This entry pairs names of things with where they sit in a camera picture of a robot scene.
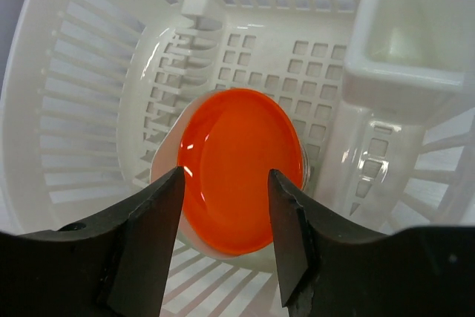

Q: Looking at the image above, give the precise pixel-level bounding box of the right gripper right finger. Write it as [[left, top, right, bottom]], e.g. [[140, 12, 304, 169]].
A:
[[268, 170, 474, 316]]

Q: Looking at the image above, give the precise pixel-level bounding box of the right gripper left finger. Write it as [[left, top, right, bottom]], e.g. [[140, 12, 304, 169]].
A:
[[1, 167, 185, 316]]

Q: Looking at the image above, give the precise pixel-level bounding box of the pale peach round plate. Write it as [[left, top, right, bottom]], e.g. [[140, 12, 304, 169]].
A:
[[148, 91, 309, 261]]

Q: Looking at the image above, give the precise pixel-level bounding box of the orange round plate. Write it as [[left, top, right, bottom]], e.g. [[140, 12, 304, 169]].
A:
[[177, 88, 304, 257]]

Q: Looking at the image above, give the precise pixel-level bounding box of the white plastic dish basket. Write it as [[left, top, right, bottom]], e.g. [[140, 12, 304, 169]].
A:
[[1, 0, 474, 316]]

